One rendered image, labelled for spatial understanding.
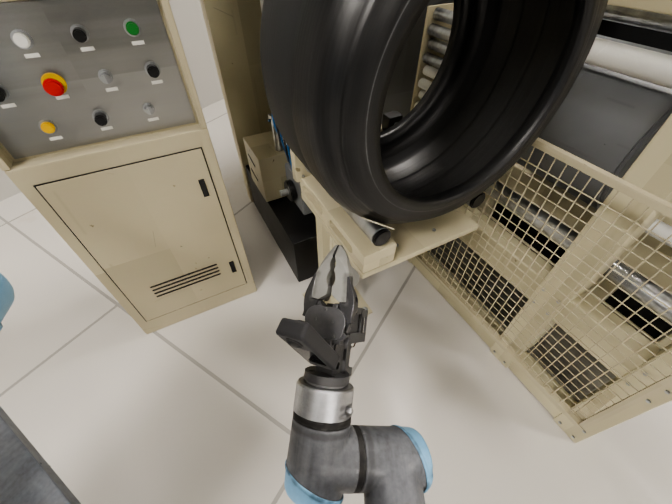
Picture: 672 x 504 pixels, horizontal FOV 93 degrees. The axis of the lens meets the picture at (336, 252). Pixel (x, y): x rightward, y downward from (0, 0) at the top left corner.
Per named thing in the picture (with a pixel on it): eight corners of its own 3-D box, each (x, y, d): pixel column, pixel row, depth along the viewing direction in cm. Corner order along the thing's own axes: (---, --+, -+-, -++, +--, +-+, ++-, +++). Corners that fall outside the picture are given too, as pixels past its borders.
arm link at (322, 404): (281, 409, 48) (336, 430, 43) (285, 375, 48) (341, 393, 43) (314, 396, 55) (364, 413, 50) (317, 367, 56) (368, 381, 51)
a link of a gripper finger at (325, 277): (336, 249, 57) (330, 301, 56) (318, 242, 52) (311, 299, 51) (352, 250, 55) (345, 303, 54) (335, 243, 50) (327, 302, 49)
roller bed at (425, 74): (409, 110, 113) (427, 5, 91) (442, 102, 117) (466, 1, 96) (447, 133, 101) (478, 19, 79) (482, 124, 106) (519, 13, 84)
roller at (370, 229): (320, 152, 88) (321, 166, 92) (305, 157, 87) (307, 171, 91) (392, 227, 67) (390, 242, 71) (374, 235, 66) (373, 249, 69)
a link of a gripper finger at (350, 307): (336, 275, 51) (329, 329, 50) (330, 273, 50) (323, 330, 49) (362, 277, 49) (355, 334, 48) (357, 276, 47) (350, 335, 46)
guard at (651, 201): (403, 245, 151) (438, 90, 100) (406, 243, 152) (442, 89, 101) (579, 431, 97) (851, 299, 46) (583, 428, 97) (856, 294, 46)
